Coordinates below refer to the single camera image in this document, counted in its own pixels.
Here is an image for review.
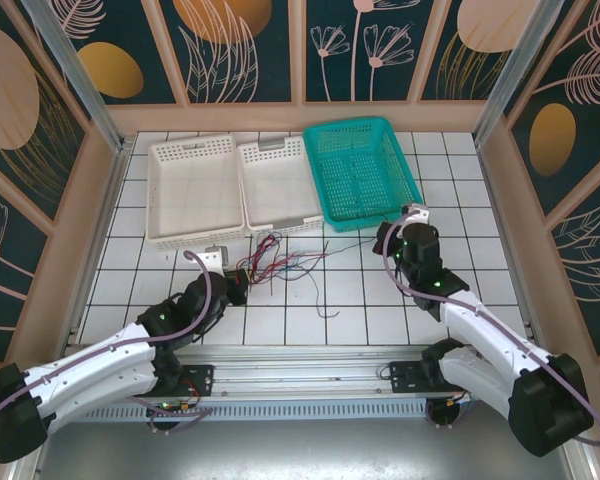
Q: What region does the black thin cable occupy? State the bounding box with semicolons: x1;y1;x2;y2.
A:
289;237;384;261

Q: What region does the bright red thin cable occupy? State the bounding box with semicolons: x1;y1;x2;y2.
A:
237;235;331;289

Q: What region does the large white perforated basket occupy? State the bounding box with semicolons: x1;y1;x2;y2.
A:
144;133;245;250

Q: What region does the teal perforated plastic basket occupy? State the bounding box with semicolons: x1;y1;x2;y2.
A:
302;116;425;235

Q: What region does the aluminium side rail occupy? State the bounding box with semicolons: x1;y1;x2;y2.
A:
67;142;131;351
474;139;539;351

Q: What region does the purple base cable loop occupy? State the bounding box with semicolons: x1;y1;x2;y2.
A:
147;405;214;437
426;399;469;430

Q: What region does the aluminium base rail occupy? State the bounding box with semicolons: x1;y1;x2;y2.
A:
67;342;486;401

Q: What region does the white basket with grey handles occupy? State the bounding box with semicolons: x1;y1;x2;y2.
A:
236;135;325;236

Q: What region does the grey slotted cable duct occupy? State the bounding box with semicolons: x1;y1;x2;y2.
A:
74;402;431;424

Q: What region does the aluminium corner post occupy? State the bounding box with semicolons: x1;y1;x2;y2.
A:
473;0;569;146
18;0;127;152

